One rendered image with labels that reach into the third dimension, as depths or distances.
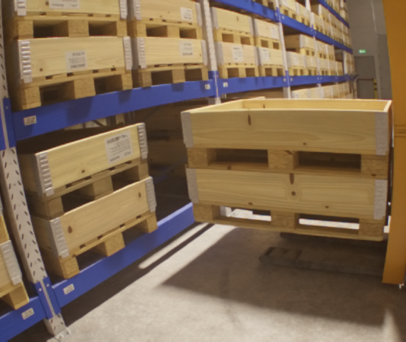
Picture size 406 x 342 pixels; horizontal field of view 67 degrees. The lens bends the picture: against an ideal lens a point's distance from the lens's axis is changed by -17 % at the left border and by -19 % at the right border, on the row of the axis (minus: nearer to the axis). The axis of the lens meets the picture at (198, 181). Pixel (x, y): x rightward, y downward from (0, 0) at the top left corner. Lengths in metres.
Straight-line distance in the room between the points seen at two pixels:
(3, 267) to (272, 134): 1.50
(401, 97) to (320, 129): 0.48
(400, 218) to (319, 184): 0.50
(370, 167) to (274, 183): 0.56
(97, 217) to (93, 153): 0.35
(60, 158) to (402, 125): 1.70
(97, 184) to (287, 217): 1.04
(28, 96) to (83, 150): 0.46
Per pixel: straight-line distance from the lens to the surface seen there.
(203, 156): 2.14
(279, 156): 1.92
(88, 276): 2.04
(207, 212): 2.23
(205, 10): 3.07
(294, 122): 1.86
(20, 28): 1.74
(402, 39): 1.80
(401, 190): 1.88
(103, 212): 2.03
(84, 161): 1.92
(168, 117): 3.49
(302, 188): 1.92
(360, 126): 1.78
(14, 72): 1.75
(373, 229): 1.92
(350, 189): 1.86
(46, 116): 1.78
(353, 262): 2.22
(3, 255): 1.69
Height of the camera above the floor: 1.17
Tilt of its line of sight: 15 degrees down
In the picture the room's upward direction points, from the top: 6 degrees counter-clockwise
